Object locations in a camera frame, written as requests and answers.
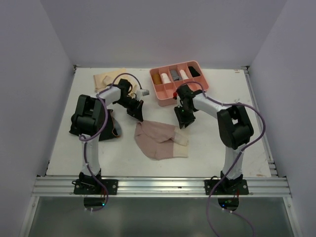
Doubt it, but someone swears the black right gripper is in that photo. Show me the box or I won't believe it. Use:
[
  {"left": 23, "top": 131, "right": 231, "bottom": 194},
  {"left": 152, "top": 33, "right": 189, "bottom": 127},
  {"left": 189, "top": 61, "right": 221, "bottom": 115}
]
[{"left": 174, "top": 103, "right": 196, "bottom": 127}]

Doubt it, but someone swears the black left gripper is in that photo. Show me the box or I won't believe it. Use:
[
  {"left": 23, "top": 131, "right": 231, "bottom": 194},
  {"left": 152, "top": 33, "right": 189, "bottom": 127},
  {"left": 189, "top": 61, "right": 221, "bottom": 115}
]
[{"left": 116, "top": 96, "right": 144, "bottom": 121}]

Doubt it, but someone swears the pink underwear cream waistband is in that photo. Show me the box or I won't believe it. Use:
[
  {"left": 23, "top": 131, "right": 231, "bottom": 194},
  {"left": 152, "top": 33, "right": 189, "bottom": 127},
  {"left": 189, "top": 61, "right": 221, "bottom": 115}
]
[{"left": 134, "top": 120, "right": 189, "bottom": 160}]

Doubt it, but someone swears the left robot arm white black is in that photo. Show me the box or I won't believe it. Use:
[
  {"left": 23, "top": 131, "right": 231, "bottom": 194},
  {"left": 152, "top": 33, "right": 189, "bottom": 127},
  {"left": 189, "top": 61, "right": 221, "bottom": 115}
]
[{"left": 70, "top": 79, "right": 149, "bottom": 194}]

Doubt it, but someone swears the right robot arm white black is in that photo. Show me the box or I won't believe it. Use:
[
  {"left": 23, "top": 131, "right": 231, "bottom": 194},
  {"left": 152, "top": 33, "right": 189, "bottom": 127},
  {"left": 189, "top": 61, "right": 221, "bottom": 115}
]
[{"left": 173, "top": 84, "right": 254, "bottom": 194}]

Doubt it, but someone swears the black underwear orange trim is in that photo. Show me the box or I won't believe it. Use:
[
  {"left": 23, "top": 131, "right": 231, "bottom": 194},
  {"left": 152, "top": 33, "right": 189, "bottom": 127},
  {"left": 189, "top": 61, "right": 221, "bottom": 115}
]
[{"left": 69, "top": 109, "right": 122, "bottom": 141}]

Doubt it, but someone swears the brown rolled underwear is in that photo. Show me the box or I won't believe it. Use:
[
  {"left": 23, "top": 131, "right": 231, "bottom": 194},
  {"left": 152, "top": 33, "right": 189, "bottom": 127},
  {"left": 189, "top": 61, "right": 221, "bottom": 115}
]
[{"left": 152, "top": 74, "right": 162, "bottom": 85}]

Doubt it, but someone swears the black rolled underwear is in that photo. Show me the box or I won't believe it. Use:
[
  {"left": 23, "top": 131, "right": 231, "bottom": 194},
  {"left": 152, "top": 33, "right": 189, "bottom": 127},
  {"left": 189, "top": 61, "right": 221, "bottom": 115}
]
[{"left": 188, "top": 66, "right": 200, "bottom": 78}]

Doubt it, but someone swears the grey rolled underwear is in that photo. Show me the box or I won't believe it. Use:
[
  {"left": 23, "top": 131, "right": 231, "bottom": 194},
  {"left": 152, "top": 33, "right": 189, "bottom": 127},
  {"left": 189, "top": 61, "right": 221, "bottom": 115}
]
[{"left": 170, "top": 70, "right": 182, "bottom": 81}]

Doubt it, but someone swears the beige underwear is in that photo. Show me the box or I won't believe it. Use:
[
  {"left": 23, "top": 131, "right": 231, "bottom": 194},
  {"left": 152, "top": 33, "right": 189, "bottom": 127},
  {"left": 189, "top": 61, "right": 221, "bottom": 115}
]
[{"left": 93, "top": 68, "right": 138, "bottom": 95}]

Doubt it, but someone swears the pink divided organizer tray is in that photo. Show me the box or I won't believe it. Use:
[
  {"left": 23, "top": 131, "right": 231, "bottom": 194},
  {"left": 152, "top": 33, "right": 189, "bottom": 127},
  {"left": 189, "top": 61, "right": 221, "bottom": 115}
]
[{"left": 150, "top": 61, "right": 209, "bottom": 107}]

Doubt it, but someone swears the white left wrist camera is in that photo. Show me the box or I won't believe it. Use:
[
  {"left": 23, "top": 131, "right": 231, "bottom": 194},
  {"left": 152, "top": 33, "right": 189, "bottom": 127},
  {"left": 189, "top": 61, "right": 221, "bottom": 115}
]
[{"left": 136, "top": 89, "right": 150, "bottom": 100}]

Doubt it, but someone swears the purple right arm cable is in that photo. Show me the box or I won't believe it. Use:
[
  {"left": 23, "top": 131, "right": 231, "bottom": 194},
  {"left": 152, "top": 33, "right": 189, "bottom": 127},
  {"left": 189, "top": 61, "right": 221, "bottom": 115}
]
[{"left": 174, "top": 82, "right": 267, "bottom": 237}]

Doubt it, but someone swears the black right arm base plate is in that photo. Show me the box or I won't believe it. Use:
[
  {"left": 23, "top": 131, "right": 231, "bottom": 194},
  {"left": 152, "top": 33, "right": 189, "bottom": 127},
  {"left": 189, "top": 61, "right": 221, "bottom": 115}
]
[{"left": 204, "top": 175, "right": 249, "bottom": 196}]

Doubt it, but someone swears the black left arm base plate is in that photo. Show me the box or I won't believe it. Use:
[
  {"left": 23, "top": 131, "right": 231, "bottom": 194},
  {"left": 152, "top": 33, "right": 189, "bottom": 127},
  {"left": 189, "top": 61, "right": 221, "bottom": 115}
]
[{"left": 72, "top": 177, "right": 119, "bottom": 195}]

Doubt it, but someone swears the aluminium table frame rail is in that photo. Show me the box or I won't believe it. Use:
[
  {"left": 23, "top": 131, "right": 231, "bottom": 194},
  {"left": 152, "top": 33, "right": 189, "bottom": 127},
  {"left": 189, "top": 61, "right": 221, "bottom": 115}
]
[{"left": 32, "top": 68, "right": 290, "bottom": 197}]

